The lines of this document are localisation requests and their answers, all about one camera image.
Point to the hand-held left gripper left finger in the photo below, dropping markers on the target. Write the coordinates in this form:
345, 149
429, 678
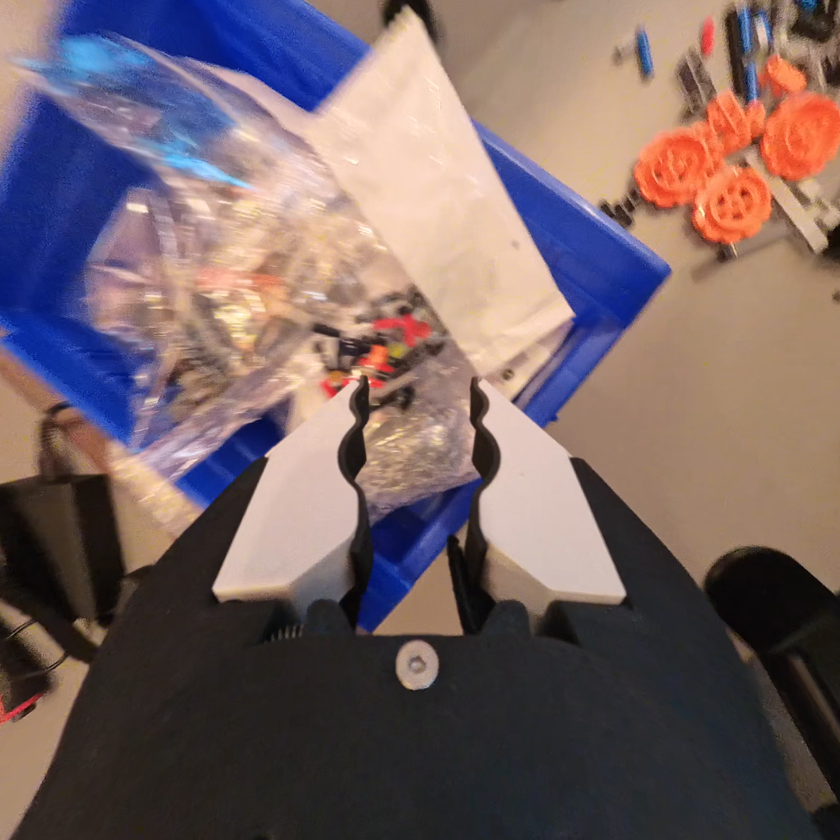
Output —
289, 525

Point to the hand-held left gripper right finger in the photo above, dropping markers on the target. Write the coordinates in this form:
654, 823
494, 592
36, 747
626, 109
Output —
544, 525

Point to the blue storage bin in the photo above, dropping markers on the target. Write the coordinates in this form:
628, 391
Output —
577, 216

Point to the pile of small building pieces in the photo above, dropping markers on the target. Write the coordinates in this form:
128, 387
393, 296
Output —
748, 52

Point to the black chair armrest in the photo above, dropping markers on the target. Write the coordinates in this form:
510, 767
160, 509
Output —
768, 590

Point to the clear plastic bag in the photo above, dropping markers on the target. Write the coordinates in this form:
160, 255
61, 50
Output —
197, 262

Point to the black double connector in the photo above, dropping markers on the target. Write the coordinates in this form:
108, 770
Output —
617, 208

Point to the group of orange gear wheels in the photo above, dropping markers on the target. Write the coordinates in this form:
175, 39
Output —
732, 203

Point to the grey flat strip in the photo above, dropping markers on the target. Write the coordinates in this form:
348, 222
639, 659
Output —
794, 210

